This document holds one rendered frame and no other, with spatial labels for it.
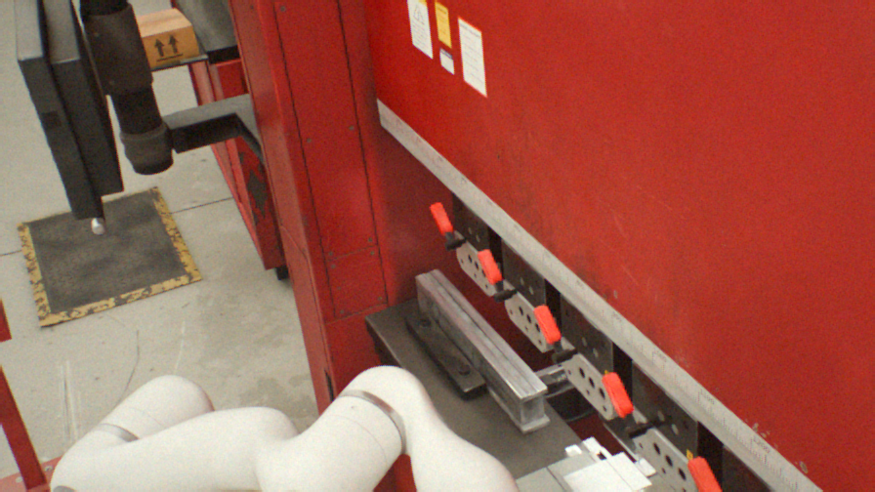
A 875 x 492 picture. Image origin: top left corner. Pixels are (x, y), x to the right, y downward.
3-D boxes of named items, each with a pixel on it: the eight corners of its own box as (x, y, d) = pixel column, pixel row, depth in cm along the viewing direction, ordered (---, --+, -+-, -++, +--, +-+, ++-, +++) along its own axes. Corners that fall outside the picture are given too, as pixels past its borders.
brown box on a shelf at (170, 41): (118, 46, 388) (106, 11, 381) (193, 31, 394) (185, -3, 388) (129, 77, 364) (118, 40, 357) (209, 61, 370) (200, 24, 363)
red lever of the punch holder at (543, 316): (532, 307, 175) (558, 363, 173) (554, 300, 176) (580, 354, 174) (529, 311, 177) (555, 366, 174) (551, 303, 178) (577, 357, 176)
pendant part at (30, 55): (64, 135, 268) (10, -15, 249) (117, 124, 270) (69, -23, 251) (73, 223, 231) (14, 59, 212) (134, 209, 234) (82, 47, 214)
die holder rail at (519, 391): (419, 309, 255) (414, 276, 249) (442, 301, 256) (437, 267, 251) (523, 435, 215) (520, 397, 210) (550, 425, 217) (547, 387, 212)
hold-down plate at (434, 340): (406, 328, 249) (404, 317, 247) (428, 320, 251) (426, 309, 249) (465, 402, 225) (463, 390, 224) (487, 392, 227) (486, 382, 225)
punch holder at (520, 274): (505, 314, 199) (498, 238, 190) (546, 300, 201) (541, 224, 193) (547, 358, 187) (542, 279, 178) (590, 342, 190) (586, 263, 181)
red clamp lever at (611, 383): (601, 376, 159) (631, 439, 157) (624, 366, 161) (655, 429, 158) (597, 379, 161) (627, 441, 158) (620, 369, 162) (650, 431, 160)
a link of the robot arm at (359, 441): (151, 462, 159) (62, 549, 148) (109, 394, 155) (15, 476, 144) (426, 458, 129) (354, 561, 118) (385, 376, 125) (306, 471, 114)
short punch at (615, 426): (599, 428, 185) (597, 384, 180) (608, 423, 186) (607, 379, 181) (634, 465, 177) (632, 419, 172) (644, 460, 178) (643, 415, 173)
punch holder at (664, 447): (632, 446, 167) (629, 360, 158) (679, 427, 170) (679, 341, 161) (694, 512, 155) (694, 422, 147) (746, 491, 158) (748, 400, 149)
